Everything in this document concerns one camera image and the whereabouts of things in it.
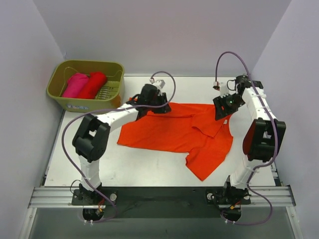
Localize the orange t shirt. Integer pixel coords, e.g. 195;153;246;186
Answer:
117;103;233;181

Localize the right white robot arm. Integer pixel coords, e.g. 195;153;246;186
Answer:
213;75;286;203

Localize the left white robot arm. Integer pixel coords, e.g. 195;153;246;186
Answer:
72;80;171;205

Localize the olive green plastic basket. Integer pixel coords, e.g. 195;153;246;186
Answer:
46;60;125;113

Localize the rolled red t shirt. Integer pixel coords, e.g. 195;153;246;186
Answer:
76;72;107;99

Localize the rolled pink t shirt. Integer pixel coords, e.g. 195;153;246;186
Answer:
62;73;89;98

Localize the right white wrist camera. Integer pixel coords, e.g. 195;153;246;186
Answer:
213;82;230;98

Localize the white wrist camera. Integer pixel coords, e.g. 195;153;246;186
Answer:
213;82;230;98
149;78;165;91

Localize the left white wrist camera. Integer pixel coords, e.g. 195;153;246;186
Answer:
149;78;165;91

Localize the aluminium front rail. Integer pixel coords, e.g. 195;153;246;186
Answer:
29;186;296;208

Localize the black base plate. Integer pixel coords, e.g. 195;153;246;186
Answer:
71;186;251;221

